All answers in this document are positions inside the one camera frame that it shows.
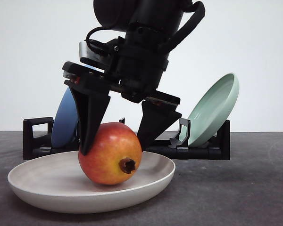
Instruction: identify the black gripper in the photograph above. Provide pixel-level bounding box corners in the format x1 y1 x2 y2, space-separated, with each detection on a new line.
62 26 182 156

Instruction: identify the red pomegranate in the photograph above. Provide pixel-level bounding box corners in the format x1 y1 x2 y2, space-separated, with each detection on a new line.
79 122 142 185

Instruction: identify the white plate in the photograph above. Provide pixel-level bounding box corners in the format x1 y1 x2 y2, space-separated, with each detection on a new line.
8 152 176 214

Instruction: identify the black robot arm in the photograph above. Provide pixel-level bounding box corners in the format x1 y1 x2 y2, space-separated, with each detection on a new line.
62 0 183 155

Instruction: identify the blue plate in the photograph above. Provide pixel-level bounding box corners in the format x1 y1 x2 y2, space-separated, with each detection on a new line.
51 87 78 149

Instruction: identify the mint green plate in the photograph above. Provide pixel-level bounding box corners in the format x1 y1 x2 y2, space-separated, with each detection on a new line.
180 73 240 147

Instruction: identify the black plate rack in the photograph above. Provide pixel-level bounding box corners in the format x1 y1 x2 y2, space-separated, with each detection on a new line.
23 117 230 161

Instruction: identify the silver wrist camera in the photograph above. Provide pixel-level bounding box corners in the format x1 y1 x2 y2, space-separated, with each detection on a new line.
79 41 103 61

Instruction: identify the black cable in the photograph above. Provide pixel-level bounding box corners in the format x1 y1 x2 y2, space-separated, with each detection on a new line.
85 1 206 55

